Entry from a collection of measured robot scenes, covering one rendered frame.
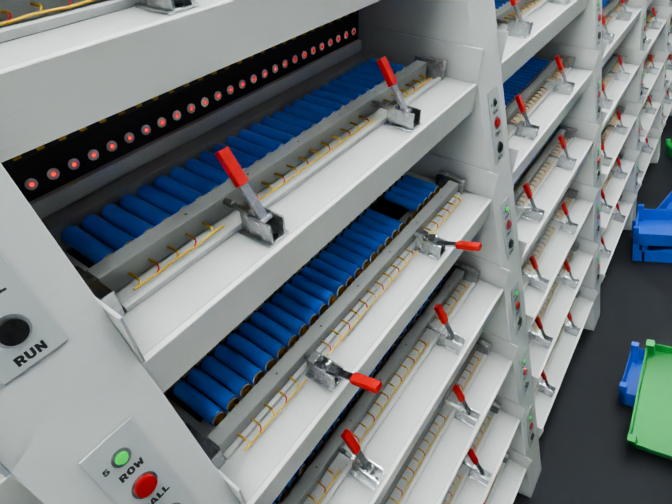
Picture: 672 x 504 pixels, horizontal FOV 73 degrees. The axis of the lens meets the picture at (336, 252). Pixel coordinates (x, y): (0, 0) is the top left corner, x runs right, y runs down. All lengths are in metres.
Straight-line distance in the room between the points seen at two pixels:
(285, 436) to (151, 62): 0.37
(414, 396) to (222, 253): 0.44
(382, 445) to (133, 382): 0.44
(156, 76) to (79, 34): 0.05
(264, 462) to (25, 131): 0.36
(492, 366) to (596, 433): 0.64
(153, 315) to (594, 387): 1.53
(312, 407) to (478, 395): 0.54
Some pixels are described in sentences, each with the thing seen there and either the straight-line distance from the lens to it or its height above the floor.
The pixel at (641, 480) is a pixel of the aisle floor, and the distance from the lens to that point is 1.57.
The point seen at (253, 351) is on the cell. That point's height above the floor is 0.99.
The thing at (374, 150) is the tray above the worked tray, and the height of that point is 1.14.
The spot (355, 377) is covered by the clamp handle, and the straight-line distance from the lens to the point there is 0.51.
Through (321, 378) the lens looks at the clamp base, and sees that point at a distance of 0.54.
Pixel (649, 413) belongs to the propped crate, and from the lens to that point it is 1.64.
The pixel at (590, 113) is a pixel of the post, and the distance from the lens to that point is 1.49.
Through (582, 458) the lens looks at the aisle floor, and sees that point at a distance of 1.59.
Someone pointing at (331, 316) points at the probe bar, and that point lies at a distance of 0.57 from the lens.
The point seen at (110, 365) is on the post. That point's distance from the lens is 0.35.
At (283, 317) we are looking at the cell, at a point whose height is 0.99.
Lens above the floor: 1.32
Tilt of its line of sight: 30 degrees down
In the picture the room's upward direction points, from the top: 19 degrees counter-clockwise
